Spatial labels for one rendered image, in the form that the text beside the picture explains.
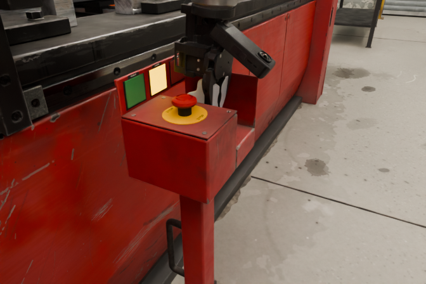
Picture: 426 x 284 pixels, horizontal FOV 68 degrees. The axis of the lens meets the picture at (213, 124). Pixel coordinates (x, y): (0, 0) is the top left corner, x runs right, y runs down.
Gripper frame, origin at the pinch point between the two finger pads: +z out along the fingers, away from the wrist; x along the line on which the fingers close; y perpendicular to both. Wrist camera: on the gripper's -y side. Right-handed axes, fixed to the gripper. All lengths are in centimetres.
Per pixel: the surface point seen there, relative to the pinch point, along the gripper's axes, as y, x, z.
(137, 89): 9.3, 10.8, -7.1
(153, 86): 9.2, 6.7, -6.3
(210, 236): -3.5, 4.4, 26.0
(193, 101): -0.7, 9.9, -7.5
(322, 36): 9, -190, 22
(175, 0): 28.5, -29.5, -14.4
